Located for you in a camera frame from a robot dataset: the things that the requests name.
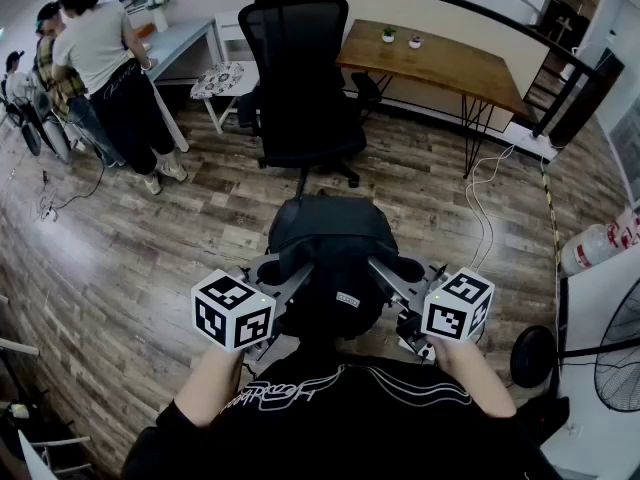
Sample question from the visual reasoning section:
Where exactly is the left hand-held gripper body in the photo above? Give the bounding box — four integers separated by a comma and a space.
191, 255, 297, 363

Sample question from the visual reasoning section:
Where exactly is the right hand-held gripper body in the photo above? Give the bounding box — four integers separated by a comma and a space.
396, 256, 496, 364

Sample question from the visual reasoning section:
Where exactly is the black backpack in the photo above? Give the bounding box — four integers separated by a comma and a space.
267, 192, 401, 342

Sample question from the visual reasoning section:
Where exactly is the black mesh office chair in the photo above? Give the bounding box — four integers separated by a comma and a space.
236, 0, 384, 202

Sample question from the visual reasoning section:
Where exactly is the person's left forearm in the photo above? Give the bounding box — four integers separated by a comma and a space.
173, 342, 247, 429

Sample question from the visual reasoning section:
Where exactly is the person's right forearm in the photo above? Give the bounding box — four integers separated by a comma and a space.
431, 337, 518, 419

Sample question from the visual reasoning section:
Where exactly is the patterned white stool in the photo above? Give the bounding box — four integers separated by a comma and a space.
201, 10, 262, 136

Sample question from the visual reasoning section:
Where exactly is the yellow black striped tape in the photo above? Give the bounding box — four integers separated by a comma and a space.
541, 171, 564, 271

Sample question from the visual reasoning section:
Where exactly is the white table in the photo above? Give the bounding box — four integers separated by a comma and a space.
538, 246, 640, 480

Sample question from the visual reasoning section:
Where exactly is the large clear water bottle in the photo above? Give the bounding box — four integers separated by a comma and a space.
606, 206, 640, 249
559, 221, 632, 277

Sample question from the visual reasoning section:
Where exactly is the person's black printed shirt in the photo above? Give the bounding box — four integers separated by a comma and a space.
119, 352, 567, 480

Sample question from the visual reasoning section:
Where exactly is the black floor fan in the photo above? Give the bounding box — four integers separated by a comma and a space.
509, 276, 640, 414

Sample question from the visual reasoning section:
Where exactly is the white power strip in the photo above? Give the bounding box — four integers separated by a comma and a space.
518, 132, 560, 163

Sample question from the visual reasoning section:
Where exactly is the brown wooden table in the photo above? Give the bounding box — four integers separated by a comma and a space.
334, 17, 532, 180

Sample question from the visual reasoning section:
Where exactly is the light grey desk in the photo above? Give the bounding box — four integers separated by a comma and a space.
127, 17, 224, 154

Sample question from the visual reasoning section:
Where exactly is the black railing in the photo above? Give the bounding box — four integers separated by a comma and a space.
118, 0, 601, 139

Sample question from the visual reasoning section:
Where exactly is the white vase with flowers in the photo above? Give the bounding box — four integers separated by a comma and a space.
144, 0, 174, 34

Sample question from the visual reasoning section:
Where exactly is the white cable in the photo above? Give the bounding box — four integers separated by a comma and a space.
464, 136, 532, 275

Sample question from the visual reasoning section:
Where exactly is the black floor cable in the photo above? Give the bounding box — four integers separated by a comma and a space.
35, 151, 107, 222

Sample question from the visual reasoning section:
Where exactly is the white metal frame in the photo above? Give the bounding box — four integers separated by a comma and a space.
0, 337, 94, 480

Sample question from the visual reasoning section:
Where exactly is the dark wooden post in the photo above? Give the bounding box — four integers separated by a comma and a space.
548, 55, 626, 150

